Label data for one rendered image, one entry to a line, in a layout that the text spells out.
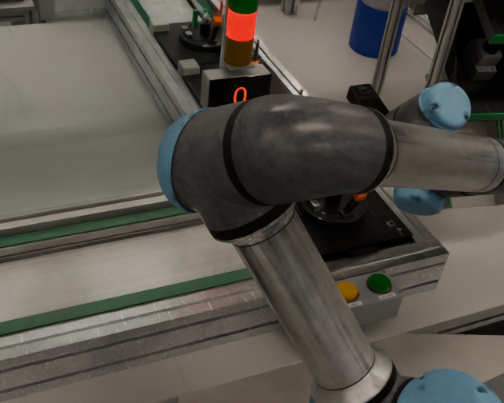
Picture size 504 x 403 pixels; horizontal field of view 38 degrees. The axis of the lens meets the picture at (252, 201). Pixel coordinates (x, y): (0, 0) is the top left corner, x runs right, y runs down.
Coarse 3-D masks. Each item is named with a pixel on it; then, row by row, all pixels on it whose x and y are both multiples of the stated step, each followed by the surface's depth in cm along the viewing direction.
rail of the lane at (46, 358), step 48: (432, 240) 145; (240, 288) 129; (432, 288) 148; (48, 336) 116; (96, 336) 117; (144, 336) 122; (192, 336) 127; (240, 336) 132; (0, 384) 115; (48, 384) 119
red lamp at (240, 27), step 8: (232, 16) 124; (240, 16) 123; (248, 16) 124; (256, 16) 125; (232, 24) 125; (240, 24) 124; (248, 24) 125; (232, 32) 126; (240, 32) 125; (248, 32) 126; (240, 40) 126; (248, 40) 127
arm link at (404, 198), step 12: (396, 192) 108; (408, 192) 106; (420, 192) 105; (432, 192) 105; (444, 192) 104; (456, 192) 103; (396, 204) 108; (408, 204) 107; (420, 204) 106; (432, 204) 105
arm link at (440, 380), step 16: (416, 384) 89; (432, 384) 88; (448, 384) 87; (464, 384) 86; (480, 384) 86; (400, 400) 89; (416, 400) 88; (432, 400) 87; (448, 400) 86; (464, 400) 85; (480, 400) 84; (496, 400) 86
